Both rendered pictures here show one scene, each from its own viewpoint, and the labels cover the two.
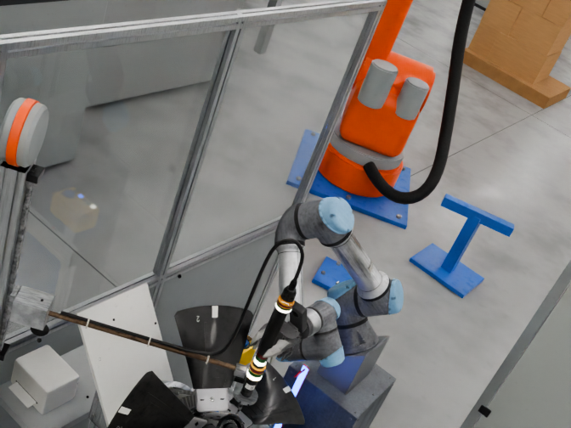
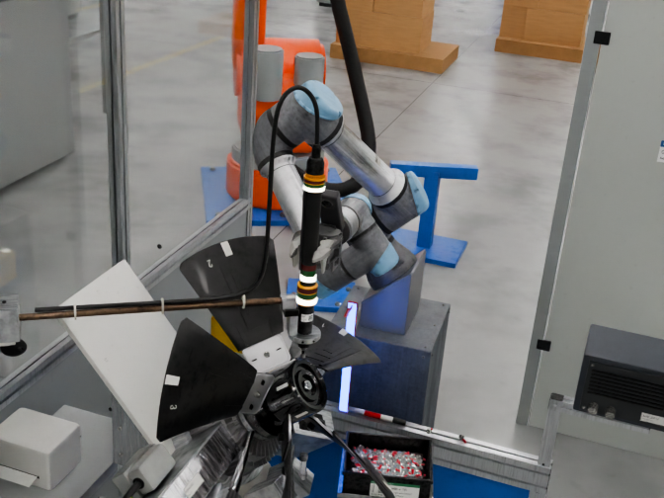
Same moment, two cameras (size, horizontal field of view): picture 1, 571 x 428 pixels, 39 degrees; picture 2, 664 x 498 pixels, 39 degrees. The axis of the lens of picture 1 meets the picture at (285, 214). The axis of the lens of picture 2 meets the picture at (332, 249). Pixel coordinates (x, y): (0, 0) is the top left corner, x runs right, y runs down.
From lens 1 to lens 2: 61 cm
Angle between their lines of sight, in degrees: 10
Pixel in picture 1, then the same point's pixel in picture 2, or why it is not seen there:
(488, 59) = (362, 43)
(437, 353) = (456, 328)
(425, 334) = not seen: hidden behind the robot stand
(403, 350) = not seen: hidden behind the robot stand
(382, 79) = (270, 63)
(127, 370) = (144, 369)
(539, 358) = (579, 254)
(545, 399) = (604, 297)
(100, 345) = (100, 343)
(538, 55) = (412, 20)
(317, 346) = (362, 253)
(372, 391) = (432, 322)
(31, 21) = not seen: outside the picture
